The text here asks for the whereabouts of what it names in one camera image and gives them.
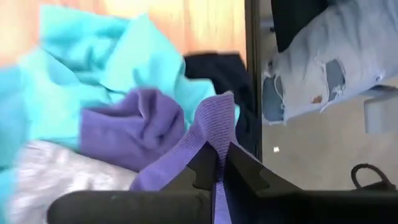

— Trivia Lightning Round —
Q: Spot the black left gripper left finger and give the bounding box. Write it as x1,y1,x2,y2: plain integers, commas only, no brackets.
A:
46,142,220,224

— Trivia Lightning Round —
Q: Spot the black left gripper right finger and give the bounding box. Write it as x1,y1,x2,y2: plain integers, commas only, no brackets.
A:
223,141,398,224

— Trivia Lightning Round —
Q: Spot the purple garment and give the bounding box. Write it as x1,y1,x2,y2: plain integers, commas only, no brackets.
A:
79,88,240,224

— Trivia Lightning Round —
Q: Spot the dark navy garment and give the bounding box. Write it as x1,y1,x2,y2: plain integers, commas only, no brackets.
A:
183,52,259,156

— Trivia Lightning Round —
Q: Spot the teal garment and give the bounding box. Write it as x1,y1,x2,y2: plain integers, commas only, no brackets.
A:
0,4,242,215

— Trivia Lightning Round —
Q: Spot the white garment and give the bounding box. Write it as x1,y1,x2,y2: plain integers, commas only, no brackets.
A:
6,139,139,224

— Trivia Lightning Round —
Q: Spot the grey box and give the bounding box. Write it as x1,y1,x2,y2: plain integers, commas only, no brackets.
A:
363,93,398,134

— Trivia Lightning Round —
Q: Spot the person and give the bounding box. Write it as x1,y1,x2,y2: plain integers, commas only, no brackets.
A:
261,0,398,125

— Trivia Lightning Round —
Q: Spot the black cable loop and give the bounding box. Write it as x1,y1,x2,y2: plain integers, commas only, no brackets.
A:
351,163,397,191

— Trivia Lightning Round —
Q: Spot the black aluminium table frame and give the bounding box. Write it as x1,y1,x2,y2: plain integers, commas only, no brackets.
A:
244,0,264,162

